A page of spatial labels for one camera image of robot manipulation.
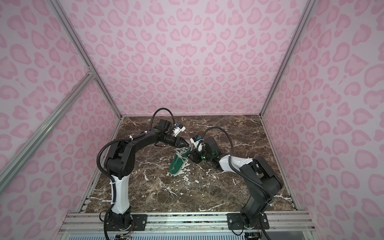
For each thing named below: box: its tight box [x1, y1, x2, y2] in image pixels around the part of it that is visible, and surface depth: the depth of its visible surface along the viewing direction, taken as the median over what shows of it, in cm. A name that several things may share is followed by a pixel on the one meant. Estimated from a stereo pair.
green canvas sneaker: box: [169, 144, 192, 176], surface depth 92 cm
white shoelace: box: [175, 147, 189, 163], surface depth 94 cm
